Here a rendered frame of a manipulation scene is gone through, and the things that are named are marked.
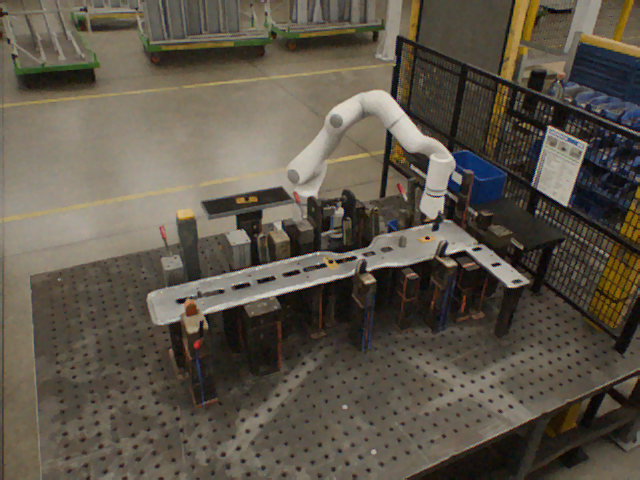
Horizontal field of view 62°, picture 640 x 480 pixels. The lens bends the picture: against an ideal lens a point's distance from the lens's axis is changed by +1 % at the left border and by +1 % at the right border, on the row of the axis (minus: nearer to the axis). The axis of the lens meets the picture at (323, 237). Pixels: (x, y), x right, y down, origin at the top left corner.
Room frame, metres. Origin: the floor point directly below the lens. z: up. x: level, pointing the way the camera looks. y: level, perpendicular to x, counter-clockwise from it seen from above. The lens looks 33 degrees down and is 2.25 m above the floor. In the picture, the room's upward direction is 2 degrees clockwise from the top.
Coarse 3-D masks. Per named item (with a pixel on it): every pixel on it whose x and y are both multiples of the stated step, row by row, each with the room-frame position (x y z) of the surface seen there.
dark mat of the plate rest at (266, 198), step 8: (256, 192) 2.00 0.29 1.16; (264, 192) 2.01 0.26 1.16; (272, 192) 2.01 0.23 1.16; (280, 192) 2.02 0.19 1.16; (216, 200) 1.92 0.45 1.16; (224, 200) 1.93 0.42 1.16; (232, 200) 1.93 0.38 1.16; (264, 200) 1.94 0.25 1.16; (272, 200) 1.94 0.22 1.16; (280, 200) 1.94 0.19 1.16; (288, 200) 1.95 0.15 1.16; (208, 208) 1.85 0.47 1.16; (216, 208) 1.86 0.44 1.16; (224, 208) 1.86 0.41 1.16; (232, 208) 1.86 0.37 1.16; (240, 208) 1.86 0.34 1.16
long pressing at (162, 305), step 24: (384, 240) 1.91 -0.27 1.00; (408, 240) 1.92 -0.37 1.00; (456, 240) 1.94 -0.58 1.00; (288, 264) 1.71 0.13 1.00; (312, 264) 1.72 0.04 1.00; (384, 264) 1.74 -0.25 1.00; (408, 264) 1.75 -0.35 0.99; (168, 288) 1.53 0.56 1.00; (192, 288) 1.54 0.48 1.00; (216, 288) 1.54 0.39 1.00; (264, 288) 1.55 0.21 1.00; (288, 288) 1.56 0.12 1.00; (168, 312) 1.40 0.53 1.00
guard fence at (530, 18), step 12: (624, 0) 6.22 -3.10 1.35; (636, 0) 6.32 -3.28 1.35; (528, 12) 5.62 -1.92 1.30; (600, 12) 6.08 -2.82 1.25; (624, 12) 6.24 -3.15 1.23; (528, 24) 5.59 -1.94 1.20; (612, 24) 6.19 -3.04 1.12; (624, 24) 6.24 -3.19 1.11; (408, 36) 4.99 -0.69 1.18; (528, 36) 5.60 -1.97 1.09; (564, 36) 5.88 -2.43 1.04; (600, 36) 6.13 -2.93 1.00; (624, 36) 6.32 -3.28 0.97; (636, 36) 6.41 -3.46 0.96; (552, 48) 5.82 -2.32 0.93; (516, 120) 5.71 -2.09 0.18
